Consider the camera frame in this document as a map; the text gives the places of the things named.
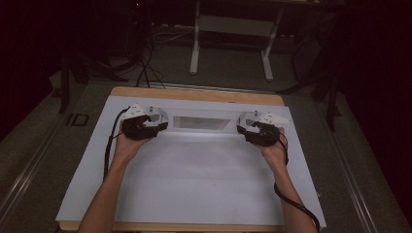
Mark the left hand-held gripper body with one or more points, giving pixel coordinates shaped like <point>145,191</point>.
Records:
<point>134,127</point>

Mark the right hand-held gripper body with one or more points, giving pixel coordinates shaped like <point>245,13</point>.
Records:
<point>265,134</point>

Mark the beige card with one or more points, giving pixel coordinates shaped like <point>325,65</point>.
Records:
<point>202,123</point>

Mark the person's left hand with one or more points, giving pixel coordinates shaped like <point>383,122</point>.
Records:
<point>128,149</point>

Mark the person's right hand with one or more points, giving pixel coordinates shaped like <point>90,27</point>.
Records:
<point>277,155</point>

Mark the wooden table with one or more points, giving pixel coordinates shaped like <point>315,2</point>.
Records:
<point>194,95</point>

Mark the dark floor plate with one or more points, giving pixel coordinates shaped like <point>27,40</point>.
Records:
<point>77,119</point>

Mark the white board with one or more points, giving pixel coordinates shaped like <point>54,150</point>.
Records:
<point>200,181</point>

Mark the dark metal stand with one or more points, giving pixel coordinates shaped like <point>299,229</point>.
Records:
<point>330,97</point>
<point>64,84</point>

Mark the white metal desk frame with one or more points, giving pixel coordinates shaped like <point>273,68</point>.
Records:
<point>194,58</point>

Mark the metal floor rail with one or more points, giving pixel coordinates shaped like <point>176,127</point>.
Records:
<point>350,174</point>
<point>29,174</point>

